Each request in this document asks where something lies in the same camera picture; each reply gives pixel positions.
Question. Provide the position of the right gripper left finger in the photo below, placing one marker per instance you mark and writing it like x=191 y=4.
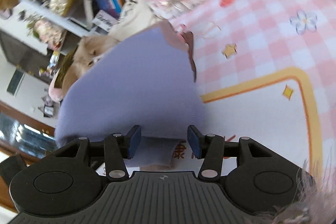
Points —
x=118 y=147

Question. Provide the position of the purple and mauve sweater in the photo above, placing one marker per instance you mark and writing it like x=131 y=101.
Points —
x=148 y=80

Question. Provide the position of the cream canvas tote bag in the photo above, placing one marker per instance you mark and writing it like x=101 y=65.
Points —
x=135 y=17

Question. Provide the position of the orange fluffy cat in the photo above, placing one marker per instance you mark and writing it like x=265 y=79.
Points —
x=89 y=51

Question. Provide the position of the pink checkered cartoon mat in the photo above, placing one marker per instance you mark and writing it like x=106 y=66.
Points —
x=266 y=70

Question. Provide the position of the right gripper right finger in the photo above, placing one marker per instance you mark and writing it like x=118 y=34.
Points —
x=210 y=148

